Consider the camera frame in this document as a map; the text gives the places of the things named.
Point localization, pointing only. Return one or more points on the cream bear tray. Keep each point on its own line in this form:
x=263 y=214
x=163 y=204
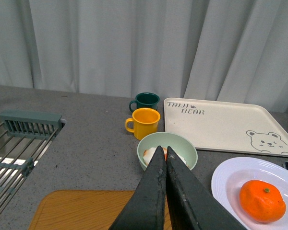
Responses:
x=229 y=127

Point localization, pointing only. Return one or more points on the white round plate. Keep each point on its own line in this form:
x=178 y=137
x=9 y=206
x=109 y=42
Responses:
x=229 y=177

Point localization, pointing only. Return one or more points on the fake fried egg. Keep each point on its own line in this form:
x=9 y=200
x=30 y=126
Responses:
x=148 y=154

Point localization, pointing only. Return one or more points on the yellow mug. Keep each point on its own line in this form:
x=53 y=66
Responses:
x=144 y=121

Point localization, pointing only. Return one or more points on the dark green mug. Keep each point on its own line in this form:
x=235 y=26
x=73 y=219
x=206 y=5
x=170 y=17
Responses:
x=144 y=100

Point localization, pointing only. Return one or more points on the orange mandarin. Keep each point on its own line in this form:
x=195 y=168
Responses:
x=262 y=201

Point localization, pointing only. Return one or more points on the light green bowl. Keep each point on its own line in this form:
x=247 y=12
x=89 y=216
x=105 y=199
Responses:
x=164 y=139

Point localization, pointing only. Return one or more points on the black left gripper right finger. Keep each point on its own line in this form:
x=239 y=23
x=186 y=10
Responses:
x=190 y=205

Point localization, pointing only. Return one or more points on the metal dish drying rack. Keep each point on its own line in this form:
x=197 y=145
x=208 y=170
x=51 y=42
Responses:
x=24 y=138

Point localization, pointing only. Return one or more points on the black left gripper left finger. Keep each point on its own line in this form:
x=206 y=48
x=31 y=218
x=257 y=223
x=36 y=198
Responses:
x=146 y=208

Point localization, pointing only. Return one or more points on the white curtain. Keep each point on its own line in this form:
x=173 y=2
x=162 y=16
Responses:
x=218 y=50

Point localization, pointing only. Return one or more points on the wooden cutting board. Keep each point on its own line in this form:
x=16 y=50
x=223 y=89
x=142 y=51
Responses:
x=79 y=209

